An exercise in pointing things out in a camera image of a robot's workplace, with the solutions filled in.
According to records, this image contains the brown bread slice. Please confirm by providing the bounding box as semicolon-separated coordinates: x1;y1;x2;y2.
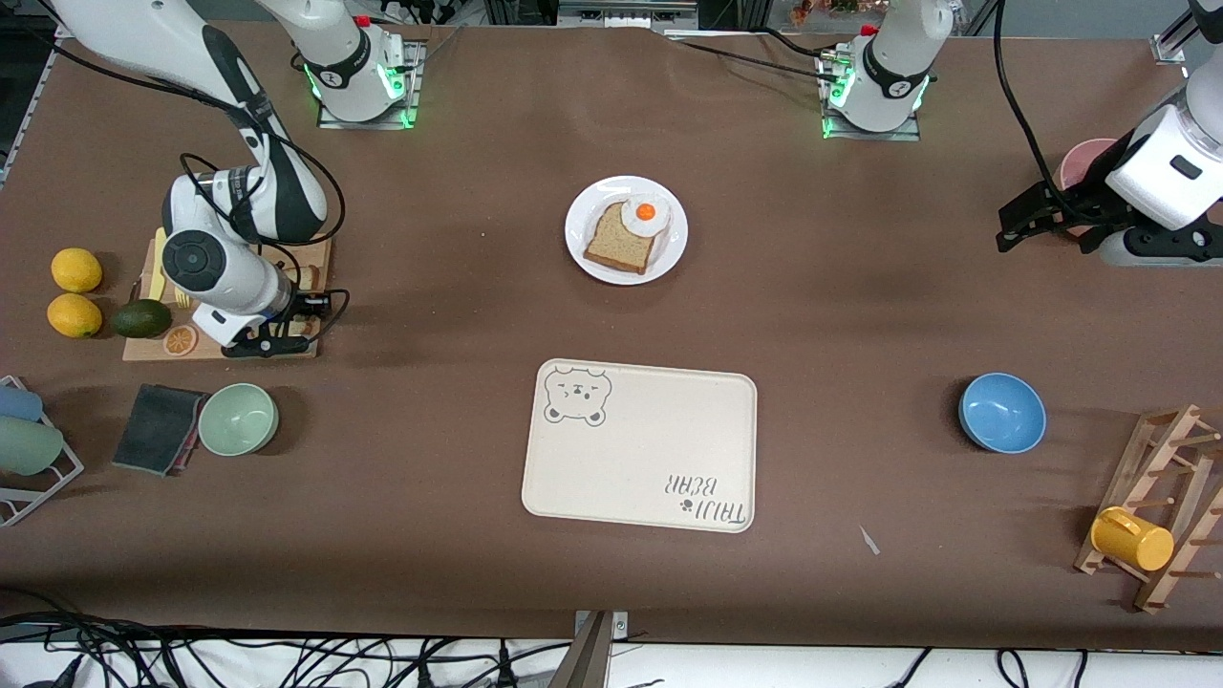
277;263;322;340
584;203;660;276

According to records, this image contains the round white plate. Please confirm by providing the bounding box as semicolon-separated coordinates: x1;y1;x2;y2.
565;176;689;287

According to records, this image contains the toy fried egg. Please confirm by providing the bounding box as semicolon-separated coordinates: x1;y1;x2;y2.
621;196;673;239

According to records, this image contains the pink bowl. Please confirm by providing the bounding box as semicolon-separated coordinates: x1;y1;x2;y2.
1058;139;1125;238

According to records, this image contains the pale green bowl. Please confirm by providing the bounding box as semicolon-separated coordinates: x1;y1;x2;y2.
198;383;280;457

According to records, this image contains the bamboo cutting board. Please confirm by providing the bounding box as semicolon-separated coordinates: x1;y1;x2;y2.
122;234;333;362

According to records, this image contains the dark green avocado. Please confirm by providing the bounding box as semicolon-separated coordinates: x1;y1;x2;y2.
109;299;174;339

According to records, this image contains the yellow plastic knife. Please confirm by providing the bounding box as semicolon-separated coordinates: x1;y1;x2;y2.
143;227;169;303

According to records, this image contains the dark grey sponge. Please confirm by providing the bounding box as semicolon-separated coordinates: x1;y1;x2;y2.
112;384;209;477

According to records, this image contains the blue bowl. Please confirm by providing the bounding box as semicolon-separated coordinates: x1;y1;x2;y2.
958;373;1047;455

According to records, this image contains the yellow lemon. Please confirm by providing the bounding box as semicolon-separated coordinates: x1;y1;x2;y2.
47;293;103;339
51;247;103;293

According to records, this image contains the wooden mug rack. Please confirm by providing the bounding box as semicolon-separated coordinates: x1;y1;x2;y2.
1074;404;1223;614

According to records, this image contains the light blue cup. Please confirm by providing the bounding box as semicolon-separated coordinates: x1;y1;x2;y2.
0;384;45;423

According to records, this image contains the sage green cup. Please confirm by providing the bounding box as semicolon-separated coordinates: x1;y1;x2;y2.
0;417;65;477

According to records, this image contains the yellow mug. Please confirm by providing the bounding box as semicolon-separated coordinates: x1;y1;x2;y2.
1090;506;1175;572

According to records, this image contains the cream bear print tray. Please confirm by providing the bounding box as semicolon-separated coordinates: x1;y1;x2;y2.
521;358;758;534

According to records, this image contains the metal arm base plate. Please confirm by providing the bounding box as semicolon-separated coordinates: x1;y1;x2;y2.
820;50;923;142
317;38;422;130

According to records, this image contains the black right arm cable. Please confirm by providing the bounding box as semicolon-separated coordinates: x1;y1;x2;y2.
180;57;351;347

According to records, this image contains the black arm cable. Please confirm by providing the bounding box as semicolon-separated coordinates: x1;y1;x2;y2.
180;57;351;347
991;0;1081;206

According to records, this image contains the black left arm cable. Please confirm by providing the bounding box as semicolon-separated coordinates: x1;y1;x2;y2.
991;0;1081;206

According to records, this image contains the aluminium frame profile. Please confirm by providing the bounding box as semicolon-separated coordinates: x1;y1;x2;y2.
1151;0;1207;64

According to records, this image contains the white wire rack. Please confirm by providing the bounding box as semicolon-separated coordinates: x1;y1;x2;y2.
0;376;85;528

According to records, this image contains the black table cable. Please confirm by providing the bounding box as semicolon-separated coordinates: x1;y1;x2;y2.
667;27;853;87

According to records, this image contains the black cable bundle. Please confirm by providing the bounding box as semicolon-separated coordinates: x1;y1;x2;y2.
0;612;576;688

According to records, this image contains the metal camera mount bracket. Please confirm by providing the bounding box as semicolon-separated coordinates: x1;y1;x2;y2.
549;610;630;688

